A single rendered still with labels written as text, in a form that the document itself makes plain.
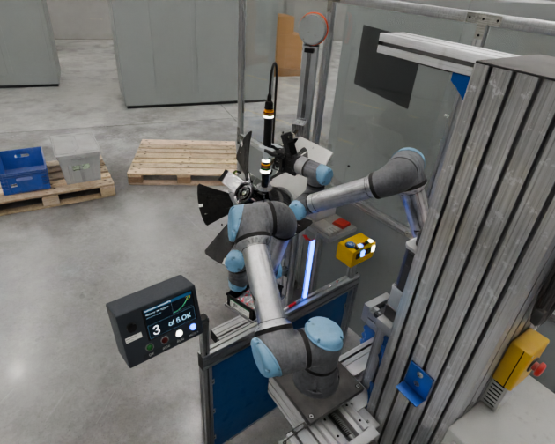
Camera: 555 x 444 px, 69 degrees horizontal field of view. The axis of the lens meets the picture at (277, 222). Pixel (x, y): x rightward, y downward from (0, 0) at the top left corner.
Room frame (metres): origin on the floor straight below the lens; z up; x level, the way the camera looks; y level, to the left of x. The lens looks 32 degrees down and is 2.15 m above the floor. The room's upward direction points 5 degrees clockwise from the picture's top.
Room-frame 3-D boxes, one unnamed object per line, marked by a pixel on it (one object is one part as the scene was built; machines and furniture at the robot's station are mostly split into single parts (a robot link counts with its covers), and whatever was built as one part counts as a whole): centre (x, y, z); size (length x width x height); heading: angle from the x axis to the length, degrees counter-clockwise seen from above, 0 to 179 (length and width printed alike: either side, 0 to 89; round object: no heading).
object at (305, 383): (0.83, -0.16, 1.09); 0.15 x 0.15 x 0.10
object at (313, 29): (2.36, -0.11, 1.88); 0.16 x 0.07 x 0.16; 75
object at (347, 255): (1.58, -0.39, 1.02); 0.16 x 0.10 x 0.11; 130
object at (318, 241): (2.10, -0.27, 0.42); 0.04 x 0.04 x 0.83; 40
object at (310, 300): (1.32, -0.08, 0.82); 0.90 x 0.04 x 0.08; 130
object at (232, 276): (1.26, 0.13, 1.08); 0.11 x 0.08 x 0.11; 111
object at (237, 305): (1.40, 0.08, 0.85); 0.22 x 0.17 x 0.07; 144
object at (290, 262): (1.98, -0.09, 0.58); 0.09 x 0.05 x 1.15; 40
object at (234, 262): (1.25, 0.14, 1.17); 0.11 x 0.08 x 0.09; 167
